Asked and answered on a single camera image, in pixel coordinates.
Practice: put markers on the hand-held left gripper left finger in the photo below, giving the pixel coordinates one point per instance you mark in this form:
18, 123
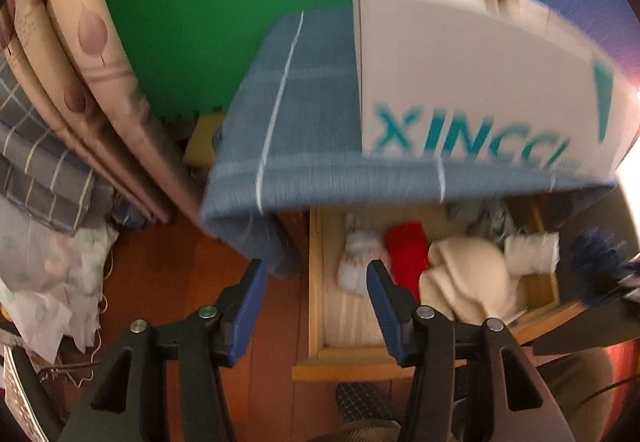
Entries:
245, 307

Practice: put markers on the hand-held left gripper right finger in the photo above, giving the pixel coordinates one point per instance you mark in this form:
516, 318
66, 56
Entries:
387, 312

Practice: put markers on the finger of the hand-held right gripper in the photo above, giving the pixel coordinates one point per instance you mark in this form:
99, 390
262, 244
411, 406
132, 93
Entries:
627, 279

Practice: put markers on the dark blue patterned underwear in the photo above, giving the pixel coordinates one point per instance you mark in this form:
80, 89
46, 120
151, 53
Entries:
595, 257

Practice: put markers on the wooden drawer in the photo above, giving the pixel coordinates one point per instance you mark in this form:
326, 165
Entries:
345, 322

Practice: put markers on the red sock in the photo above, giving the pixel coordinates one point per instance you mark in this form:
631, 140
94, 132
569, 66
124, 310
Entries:
407, 252

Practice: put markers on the light blue floral lace garment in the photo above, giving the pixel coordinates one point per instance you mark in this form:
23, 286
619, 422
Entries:
355, 257

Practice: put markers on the grey garment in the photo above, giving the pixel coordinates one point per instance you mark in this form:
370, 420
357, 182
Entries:
480, 217

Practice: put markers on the white shoe box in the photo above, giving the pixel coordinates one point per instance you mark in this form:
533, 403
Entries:
475, 72

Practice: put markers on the cream garment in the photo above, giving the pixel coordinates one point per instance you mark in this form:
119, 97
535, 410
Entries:
470, 272

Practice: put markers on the dark plaid slipper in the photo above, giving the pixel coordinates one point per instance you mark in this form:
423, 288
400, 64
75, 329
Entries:
360, 402

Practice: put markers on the white folded garment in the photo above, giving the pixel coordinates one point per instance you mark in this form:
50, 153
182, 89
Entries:
532, 252

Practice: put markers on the person's right leg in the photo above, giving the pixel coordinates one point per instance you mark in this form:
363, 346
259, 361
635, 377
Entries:
575, 387

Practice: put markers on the person's leg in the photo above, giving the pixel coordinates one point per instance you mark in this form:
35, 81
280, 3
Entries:
350, 432
575, 387

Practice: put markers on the person's left leg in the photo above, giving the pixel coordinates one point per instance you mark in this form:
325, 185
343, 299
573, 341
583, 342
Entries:
350, 432

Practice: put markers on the blue checked cloth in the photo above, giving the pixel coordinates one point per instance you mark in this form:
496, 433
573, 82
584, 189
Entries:
310, 112

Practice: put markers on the white floral cloth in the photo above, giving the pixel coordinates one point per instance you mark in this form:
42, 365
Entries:
40, 272

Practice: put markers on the grey plaid blanket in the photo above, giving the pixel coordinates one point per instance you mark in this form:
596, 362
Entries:
35, 172

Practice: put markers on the green foam mat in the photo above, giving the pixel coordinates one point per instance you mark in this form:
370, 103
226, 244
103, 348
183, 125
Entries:
200, 22

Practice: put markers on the beige leaf print curtain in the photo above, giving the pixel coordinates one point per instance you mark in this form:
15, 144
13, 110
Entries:
90, 47

